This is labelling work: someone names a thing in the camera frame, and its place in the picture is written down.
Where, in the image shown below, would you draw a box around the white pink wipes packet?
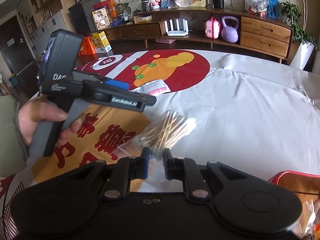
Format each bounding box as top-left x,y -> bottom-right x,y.
131,79 -> 171,96

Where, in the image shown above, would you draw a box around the cotton swabs plastic bag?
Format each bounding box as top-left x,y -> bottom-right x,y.
112,110 -> 201,159

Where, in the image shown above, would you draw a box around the white knitted cloth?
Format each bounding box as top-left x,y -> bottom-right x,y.
293,199 -> 319,240

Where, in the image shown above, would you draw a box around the person's left hand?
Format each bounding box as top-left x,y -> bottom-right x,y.
18,98 -> 85,146

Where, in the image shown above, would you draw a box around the yellow cardboard box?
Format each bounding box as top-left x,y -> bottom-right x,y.
91,31 -> 112,54

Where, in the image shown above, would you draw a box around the orange gift box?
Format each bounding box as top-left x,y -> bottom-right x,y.
78,36 -> 96,56

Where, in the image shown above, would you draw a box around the snack box on console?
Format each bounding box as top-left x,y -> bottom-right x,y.
92,8 -> 110,30

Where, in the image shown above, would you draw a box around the black cabinet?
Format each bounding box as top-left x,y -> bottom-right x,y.
68,0 -> 100,36

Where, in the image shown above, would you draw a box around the white wifi router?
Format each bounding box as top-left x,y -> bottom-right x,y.
164,18 -> 189,37

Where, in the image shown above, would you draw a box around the printed white red tablecloth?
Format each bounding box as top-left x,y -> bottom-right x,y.
1,50 -> 319,239

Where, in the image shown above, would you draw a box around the pink piggy toy case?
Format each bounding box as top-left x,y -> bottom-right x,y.
204,17 -> 221,39

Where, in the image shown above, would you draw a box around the purple kettlebell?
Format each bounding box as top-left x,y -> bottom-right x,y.
221,16 -> 239,43

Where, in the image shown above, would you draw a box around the red metal tin box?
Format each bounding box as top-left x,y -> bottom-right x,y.
268,171 -> 319,203

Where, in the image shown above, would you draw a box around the wooden tv console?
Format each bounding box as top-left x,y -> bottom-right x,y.
104,7 -> 293,61

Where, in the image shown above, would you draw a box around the clear plastic bag items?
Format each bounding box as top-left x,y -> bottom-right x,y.
247,0 -> 269,17

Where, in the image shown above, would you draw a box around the green plant white pot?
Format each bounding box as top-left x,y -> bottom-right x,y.
279,0 -> 317,70

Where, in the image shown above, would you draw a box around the blue plastic bag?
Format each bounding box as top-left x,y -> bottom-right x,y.
266,0 -> 279,19

